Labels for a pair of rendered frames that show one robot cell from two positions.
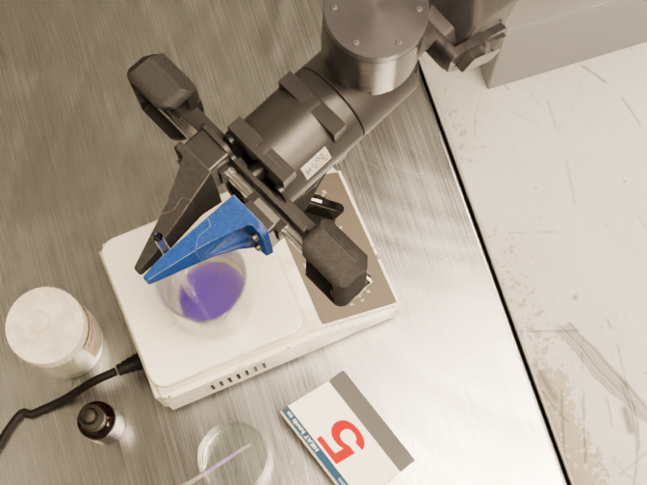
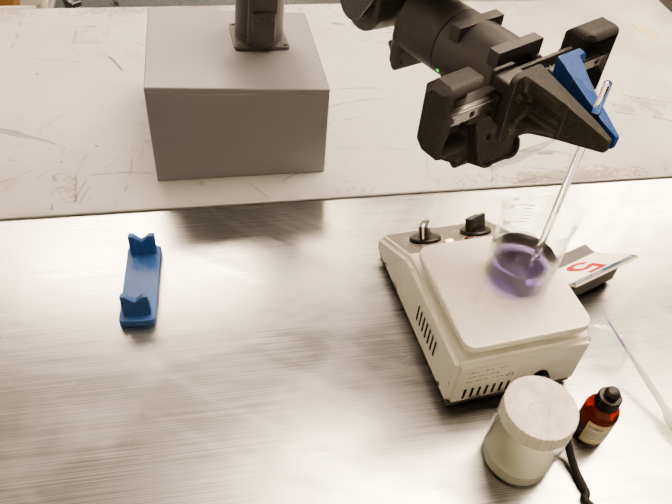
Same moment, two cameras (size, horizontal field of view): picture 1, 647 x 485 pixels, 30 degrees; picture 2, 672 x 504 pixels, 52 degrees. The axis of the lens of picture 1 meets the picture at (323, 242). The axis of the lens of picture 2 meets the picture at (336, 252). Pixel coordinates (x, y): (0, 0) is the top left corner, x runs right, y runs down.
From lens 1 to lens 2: 75 cm
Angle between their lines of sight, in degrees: 46
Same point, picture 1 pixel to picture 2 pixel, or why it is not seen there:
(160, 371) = (578, 318)
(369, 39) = not seen: outside the picture
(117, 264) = (486, 336)
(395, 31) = not seen: outside the picture
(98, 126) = (306, 407)
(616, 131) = (363, 125)
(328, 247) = (593, 24)
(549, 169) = (385, 155)
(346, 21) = not seen: outside the picture
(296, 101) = (476, 25)
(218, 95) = (295, 316)
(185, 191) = (553, 84)
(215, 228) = (582, 76)
